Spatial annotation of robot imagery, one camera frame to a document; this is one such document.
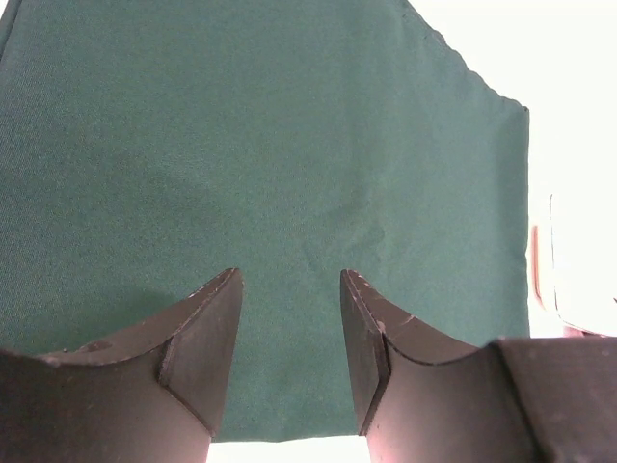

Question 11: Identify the dark green cloth napkin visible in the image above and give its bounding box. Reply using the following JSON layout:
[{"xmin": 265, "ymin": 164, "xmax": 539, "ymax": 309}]
[{"xmin": 1, "ymin": 1, "xmax": 529, "ymax": 441}]

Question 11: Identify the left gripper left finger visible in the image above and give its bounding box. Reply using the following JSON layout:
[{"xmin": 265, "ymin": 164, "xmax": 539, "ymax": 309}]
[{"xmin": 1, "ymin": 268, "xmax": 243, "ymax": 462}]

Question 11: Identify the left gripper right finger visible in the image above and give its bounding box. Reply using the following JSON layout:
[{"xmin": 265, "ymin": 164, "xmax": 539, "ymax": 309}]
[{"xmin": 340, "ymin": 269, "xmax": 616, "ymax": 462}]

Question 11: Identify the white rectangular plate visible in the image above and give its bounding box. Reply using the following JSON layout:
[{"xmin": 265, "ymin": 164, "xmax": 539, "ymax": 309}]
[{"xmin": 530, "ymin": 193, "xmax": 616, "ymax": 337}]

